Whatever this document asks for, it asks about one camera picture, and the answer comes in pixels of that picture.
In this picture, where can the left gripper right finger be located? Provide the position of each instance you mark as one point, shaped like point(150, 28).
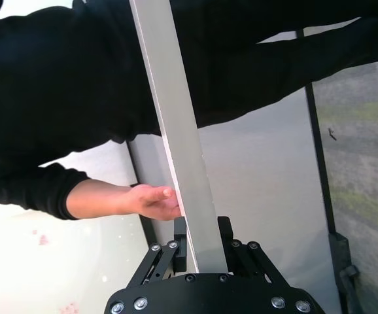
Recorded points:
point(241, 258)

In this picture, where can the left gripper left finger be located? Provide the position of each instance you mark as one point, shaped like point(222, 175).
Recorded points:
point(180, 248)

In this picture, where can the white rolling pedestal table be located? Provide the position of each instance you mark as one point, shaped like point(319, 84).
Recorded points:
point(182, 131)

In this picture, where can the person's right forearm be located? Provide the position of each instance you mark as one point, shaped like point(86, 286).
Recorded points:
point(100, 199)

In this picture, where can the person's right hand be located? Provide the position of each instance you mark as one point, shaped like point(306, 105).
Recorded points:
point(153, 201)

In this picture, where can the black rectangular block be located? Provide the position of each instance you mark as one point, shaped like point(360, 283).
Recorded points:
point(338, 247)

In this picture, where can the black office chair base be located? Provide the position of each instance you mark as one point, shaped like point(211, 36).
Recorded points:
point(350, 288)

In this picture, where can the black framed glass whiteboard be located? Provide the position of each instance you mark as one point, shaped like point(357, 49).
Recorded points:
point(45, 261)

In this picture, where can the small debris scrap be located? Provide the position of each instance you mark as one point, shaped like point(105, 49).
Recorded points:
point(332, 134)

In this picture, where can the person in black shirt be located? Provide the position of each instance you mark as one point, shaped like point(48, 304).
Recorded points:
point(257, 59)

